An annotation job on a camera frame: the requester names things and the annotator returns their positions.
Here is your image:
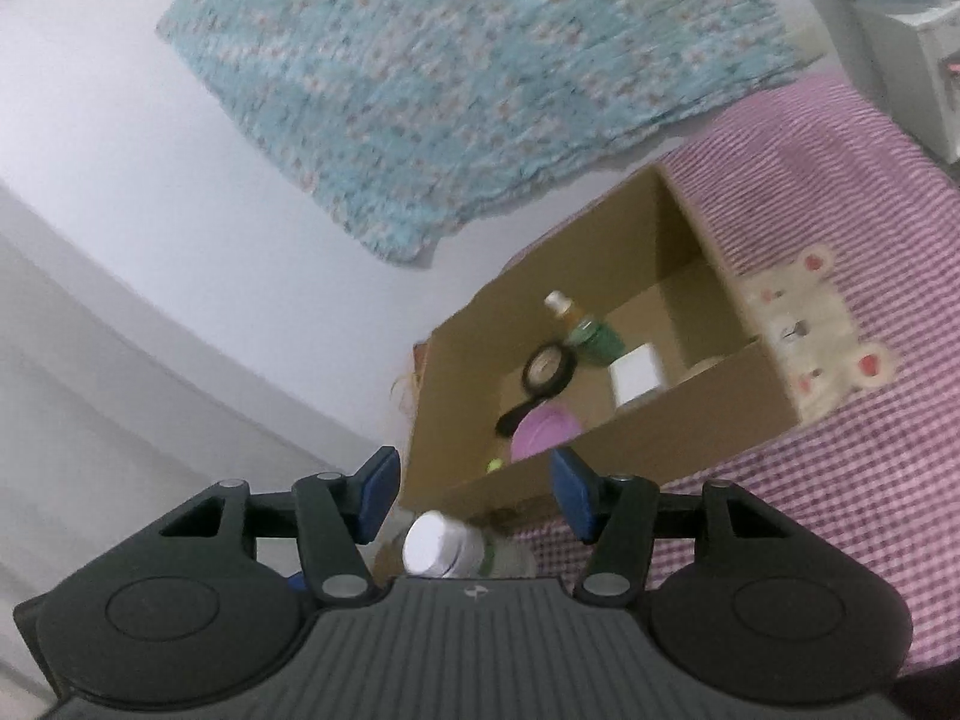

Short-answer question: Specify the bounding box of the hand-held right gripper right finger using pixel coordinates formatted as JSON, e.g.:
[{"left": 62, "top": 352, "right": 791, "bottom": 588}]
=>
[{"left": 550, "top": 446, "right": 790, "bottom": 606}]

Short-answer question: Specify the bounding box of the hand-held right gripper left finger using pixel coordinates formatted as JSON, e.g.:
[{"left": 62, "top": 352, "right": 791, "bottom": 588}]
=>
[{"left": 157, "top": 446, "right": 402, "bottom": 606}]

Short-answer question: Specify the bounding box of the purple tape roll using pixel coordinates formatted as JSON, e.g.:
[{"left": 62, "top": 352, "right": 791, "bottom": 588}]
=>
[{"left": 508, "top": 403, "right": 586, "bottom": 466}]

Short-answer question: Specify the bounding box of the white supplement bottle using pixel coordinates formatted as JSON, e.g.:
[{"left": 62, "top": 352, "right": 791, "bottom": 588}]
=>
[{"left": 401, "top": 510, "right": 537, "bottom": 581}]

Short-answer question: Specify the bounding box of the small black hairbrush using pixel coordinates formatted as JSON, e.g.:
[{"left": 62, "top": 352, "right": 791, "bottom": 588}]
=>
[{"left": 493, "top": 399, "right": 535, "bottom": 442}]

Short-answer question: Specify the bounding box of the black tape roll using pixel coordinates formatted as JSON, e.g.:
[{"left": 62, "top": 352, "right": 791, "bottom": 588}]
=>
[{"left": 523, "top": 343, "right": 578, "bottom": 398}]

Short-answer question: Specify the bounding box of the brown cardboard box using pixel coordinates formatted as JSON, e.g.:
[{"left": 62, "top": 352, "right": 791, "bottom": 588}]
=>
[{"left": 396, "top": 163, "right": 802, "bottom": 533}]

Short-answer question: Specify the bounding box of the white charger plug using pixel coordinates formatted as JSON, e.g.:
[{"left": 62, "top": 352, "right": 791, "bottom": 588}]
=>
[{"left": 607, "top": 343, "right": 668, "bottom": 407}]

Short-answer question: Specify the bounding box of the green dropper bottle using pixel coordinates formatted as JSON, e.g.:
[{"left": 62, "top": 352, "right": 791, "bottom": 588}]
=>
[{"left": 544, "top": 290, "right": 625, "bottom": 368}]

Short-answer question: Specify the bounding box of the red gift bag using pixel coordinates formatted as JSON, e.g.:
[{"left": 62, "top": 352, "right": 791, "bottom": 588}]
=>
[{"left": 390, "top": 341, "right": 432, "bottom": 421}]

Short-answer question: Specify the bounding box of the purple checked tablecloth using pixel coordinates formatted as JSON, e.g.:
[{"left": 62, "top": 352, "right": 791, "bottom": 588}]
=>
[{"left": 499, "top": 75, "right": 960, "bottom": 680}]

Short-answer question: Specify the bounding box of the blue floral cloth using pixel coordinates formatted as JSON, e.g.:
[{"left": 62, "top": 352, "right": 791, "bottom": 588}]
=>
[{"left": 155, "top": 0, "right": 807, "bottom": 265}]

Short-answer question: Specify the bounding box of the white water dispenser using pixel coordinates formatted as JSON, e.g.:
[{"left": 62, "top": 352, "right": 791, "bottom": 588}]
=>
[{"left": 855, "top": 0, "right": 960, "bottom": 166}]

